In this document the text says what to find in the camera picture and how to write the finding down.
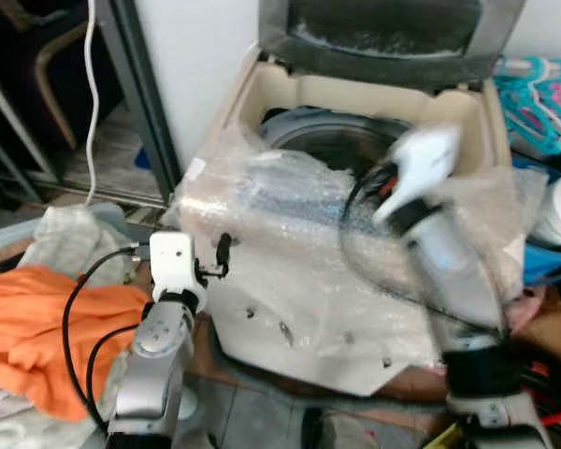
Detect beige top-loading washing machine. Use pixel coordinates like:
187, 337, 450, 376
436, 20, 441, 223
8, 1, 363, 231
173, 0, 528, 398

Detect grey washing machine lid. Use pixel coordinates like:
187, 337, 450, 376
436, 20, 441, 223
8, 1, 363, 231
256, 0, 528, 93

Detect teal and pink clothes hangers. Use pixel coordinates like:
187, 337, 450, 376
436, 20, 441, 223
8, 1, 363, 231
493, 56, 561, 158

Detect pink clothes hanger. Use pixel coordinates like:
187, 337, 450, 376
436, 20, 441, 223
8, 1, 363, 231
503, 284, 549, 336

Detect clear bubble wrap sheet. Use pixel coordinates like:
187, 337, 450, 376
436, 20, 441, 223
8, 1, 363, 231
173, 123, 549, 375

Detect cream crumpled cloth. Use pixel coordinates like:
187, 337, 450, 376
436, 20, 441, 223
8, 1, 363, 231
17, 206, 134, 283

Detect blue plastic basin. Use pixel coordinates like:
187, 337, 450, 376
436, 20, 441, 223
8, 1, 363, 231
511, 154, 561, 287

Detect orange cloth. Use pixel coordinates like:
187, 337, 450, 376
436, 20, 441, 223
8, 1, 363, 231
0, 265, 152, 422

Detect white patterned cloth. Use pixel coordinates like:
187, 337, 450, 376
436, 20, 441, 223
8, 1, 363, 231
0, 384, 109, 449

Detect wooden chair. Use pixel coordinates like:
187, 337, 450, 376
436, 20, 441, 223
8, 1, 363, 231
0, 0, 91, 152

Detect yellow plastic item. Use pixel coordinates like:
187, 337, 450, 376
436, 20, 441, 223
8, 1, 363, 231
419, 421, 470, 449

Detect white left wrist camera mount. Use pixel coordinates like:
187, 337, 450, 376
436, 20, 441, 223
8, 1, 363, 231
149, 231, 203, 297

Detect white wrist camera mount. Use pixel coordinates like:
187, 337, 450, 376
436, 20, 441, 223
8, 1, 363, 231
372, 124, 463, 227
149, 231, 203, 297

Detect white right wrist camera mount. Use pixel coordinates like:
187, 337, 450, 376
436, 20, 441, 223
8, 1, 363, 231
372, 124, 463, 227

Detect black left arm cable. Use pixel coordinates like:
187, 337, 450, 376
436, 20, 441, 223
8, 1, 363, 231
61, 245, 162, 433

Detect grey sliding door frame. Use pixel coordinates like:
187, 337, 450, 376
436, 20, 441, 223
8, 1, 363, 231
95, 0, 184, 205

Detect white hanging cable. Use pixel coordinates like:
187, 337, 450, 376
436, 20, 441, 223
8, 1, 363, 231
80, 0, 102, 205

